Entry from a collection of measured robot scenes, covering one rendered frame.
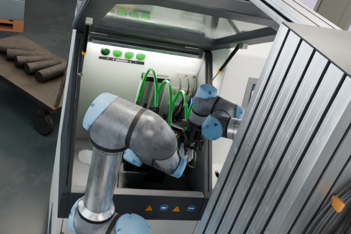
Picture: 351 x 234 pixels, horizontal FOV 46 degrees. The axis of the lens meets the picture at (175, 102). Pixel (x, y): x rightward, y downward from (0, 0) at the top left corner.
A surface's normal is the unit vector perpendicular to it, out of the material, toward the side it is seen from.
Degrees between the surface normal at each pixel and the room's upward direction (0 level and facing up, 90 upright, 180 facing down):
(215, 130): 90
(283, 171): 90
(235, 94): 76
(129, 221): 7
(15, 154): 0
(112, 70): 90
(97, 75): 90
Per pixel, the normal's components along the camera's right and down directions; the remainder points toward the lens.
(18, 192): 0.25, -0.83
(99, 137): -0.43, 0.40
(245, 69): 0.26, 0.33
